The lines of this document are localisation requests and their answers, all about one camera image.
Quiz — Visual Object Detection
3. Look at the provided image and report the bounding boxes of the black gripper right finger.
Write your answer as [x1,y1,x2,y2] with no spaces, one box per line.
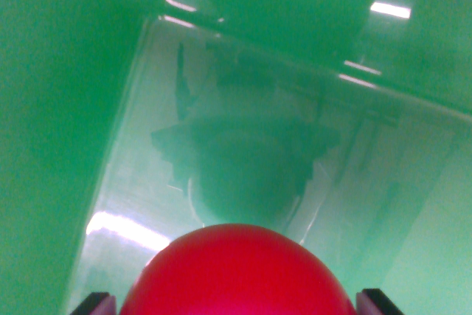
[355,287,403,315]

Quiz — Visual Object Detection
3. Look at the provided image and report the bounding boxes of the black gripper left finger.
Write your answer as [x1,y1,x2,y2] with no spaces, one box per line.
[72,291,118,315]

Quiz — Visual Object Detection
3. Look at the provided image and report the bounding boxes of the red toy tomato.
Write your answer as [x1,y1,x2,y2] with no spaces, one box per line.
[118,223,358,315]

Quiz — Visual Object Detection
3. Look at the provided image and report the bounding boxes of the green plastic bin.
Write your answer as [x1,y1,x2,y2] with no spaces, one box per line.
[0,0,472,315]

